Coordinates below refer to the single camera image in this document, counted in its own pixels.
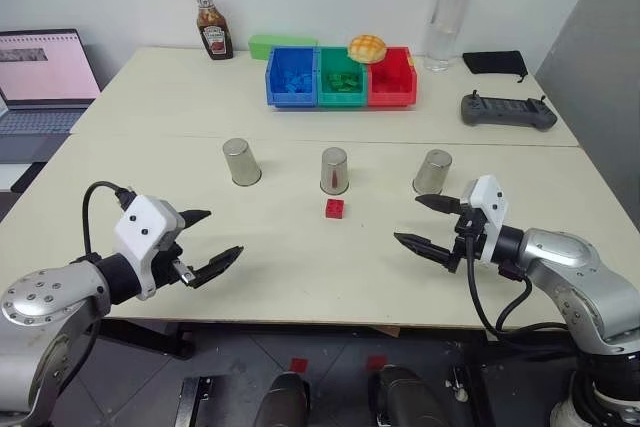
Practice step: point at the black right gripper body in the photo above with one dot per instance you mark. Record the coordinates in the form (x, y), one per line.
(467, 242)

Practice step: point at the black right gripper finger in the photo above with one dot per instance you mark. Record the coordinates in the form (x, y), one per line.
(440, 203)
(422, 246)

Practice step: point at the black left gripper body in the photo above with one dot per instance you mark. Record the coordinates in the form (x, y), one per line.
(165, 267)

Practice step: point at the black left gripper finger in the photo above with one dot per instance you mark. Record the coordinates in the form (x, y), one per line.
(196, 218)
(217, 263)

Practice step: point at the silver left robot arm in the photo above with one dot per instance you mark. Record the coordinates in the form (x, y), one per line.
(50, 292)

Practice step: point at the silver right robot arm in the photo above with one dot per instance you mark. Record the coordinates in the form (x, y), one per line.
(565, 257)

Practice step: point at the upturned steel cup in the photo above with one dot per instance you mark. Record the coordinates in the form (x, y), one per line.
(334, 172)
(242, 164)
(432, 174)

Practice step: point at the red toy brick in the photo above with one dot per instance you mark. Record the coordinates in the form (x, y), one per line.
(335, 209)

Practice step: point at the grey handheld controller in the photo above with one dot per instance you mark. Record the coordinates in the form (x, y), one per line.
(505, 112)

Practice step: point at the red storage bin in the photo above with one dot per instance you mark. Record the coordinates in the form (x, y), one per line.
(392, 97)

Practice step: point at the red floor tape square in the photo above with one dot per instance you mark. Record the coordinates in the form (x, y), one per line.
(377, 362)
(299, 365)

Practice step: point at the green storage bin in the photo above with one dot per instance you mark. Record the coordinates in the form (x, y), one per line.
(342, 99)

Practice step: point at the black fabric pouch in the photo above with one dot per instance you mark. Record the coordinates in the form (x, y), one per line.
(492, 63)

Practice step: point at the blue storage bin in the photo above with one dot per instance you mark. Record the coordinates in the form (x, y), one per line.
(292, 99)

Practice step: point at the dark rounded shape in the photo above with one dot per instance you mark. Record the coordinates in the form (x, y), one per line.
(415, 402)
(282, 402)

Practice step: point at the green toy bricks pile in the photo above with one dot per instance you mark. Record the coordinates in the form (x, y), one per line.
(344, 82)

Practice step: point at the blue toy bricks pile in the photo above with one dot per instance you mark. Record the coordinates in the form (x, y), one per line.
(295, 83)

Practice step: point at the golden bread bun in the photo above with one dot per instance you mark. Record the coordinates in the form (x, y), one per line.
(367, 49)

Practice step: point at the clear bottle green lid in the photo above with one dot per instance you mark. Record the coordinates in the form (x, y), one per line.
(445, 22)

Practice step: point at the light green box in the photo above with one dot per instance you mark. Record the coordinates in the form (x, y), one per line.
(260, 46)

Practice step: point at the ketchup bottle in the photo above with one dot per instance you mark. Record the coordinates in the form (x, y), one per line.
(214, 29)

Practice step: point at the grey laptop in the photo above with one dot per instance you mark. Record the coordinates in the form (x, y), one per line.
(45, 67)

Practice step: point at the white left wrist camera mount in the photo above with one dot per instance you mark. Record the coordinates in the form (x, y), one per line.
(140, 227)

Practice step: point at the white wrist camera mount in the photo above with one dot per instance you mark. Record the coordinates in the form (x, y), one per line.
(140, 227)
(492, 202)

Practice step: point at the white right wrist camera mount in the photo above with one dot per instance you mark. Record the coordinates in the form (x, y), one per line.
(492, 202)

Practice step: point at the black table frame bar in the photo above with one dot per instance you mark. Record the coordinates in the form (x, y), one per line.
(150, 339)

